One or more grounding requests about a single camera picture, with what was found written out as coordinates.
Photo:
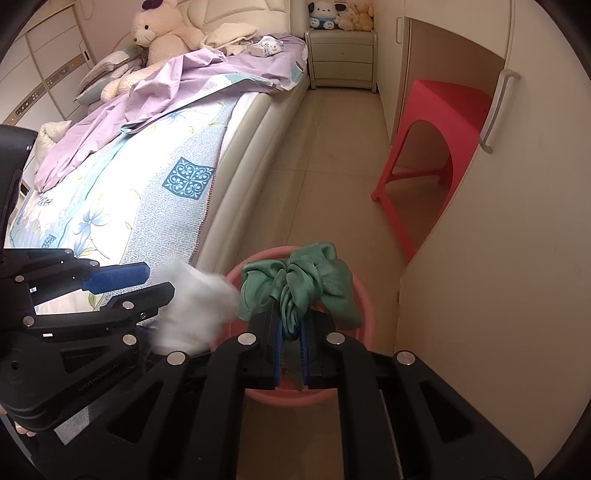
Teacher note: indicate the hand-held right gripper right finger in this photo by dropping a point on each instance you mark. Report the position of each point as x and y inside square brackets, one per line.
[302, 355]

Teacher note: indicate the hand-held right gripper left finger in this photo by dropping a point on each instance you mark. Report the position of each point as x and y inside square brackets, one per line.
[277, 350]

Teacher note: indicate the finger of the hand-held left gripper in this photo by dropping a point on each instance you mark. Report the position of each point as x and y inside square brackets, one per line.
[120, 277]
[138, 302]

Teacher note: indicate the pink plastic basin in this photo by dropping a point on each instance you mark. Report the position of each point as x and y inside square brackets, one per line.
[286, 399]

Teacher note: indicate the white mesh cloth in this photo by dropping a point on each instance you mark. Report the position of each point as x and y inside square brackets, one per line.
[194, 304]

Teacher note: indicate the green scrunchie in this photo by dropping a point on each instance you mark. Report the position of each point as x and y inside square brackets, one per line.
[300, 286]

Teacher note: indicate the person's left hand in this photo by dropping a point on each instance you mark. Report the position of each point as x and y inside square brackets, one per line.
[24, 431]

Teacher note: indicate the floral bed sheet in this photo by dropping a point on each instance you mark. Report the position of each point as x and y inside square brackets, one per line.
[152, 184]

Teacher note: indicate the white pillow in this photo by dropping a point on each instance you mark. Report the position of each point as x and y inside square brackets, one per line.
[51, 136]

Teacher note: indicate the purple blanket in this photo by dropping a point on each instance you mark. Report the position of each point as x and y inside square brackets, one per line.
[161, 87]

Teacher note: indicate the patterned pillow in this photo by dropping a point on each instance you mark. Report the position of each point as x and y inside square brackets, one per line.
[106, 69]

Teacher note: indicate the white wardrobe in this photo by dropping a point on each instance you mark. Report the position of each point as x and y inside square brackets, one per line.
[46, 60]

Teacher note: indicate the cream cabinet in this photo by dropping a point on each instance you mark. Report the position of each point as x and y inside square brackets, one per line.
[508, 230]

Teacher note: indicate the cream teddy bear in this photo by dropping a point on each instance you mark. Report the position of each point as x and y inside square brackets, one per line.
[161, 32]

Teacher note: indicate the cream cloth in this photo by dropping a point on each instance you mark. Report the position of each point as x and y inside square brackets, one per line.
[231, 34]

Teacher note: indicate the red plastic stool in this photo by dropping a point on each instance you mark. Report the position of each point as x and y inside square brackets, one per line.
[443, 101]

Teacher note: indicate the cream padded headboard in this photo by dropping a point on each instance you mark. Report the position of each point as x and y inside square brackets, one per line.
[240, 11]

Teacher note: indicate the cream nightstand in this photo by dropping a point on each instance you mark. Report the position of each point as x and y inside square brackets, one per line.
[341, 60]

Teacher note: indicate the white blue plush dog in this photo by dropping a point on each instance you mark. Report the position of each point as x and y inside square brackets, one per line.
[328, 16]

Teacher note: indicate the small cream plush bear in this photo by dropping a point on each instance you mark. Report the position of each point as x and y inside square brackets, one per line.
[347, 18]

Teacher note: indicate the yellow plush bear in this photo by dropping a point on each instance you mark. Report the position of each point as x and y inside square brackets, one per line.
[364, 18]

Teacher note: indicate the cream padded bed frame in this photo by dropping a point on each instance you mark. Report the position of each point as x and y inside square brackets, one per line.
[244, 184]

